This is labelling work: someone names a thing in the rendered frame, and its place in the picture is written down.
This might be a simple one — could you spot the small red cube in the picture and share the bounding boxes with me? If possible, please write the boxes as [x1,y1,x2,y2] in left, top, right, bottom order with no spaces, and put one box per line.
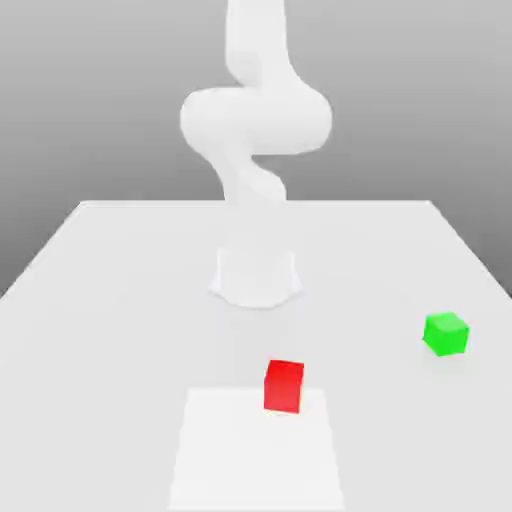
[262,358,306,415]

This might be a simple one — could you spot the small green cube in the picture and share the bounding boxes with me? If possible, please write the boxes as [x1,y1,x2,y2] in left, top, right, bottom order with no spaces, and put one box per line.
[422,311,471,358]

